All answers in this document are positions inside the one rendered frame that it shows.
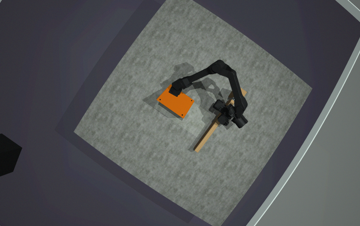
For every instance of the brown wooden post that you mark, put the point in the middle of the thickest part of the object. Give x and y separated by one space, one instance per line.
243 93

